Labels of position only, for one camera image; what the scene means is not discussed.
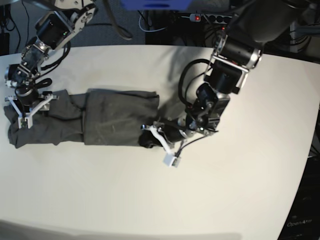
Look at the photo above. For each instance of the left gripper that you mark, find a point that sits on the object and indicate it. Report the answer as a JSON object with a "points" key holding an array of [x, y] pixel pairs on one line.
{"points": [[172, 131]]}

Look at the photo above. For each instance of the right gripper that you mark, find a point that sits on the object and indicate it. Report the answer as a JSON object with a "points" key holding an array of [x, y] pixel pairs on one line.
{"points": [[27, 100]]}

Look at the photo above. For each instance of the dark grey T-shirt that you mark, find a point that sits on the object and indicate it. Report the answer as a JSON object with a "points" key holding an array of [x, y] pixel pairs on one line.
{"points": [[99, 117]]}

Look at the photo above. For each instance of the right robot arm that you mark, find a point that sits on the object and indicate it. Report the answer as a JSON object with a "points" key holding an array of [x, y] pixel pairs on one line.
{"points": [[63, 20]]}

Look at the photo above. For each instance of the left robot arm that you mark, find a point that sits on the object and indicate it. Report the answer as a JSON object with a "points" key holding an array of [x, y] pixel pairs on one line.
{"points": [[236, 51]]}

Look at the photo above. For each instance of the blue plastic box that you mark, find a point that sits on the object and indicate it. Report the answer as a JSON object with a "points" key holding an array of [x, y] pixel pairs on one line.
{"points": [[133, 5]]}

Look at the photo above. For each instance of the black OpenArm base box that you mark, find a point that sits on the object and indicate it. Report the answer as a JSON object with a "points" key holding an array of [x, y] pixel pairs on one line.
{"points": [[303, 220]]}

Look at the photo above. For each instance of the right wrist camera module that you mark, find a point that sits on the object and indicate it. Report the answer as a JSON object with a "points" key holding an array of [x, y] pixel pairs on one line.
{"points": [[25, 122]]}

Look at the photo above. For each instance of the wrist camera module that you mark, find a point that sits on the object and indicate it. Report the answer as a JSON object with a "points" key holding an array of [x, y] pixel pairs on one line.
{"points": [[171, 160], [25, 122]]}

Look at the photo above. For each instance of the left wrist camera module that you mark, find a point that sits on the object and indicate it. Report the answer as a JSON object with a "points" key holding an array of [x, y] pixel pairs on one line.
{"points": [[171, 160]]}

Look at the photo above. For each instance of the aluminium frame profile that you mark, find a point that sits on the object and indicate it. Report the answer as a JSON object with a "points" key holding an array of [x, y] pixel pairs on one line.
{"points": [[305, 28]]}

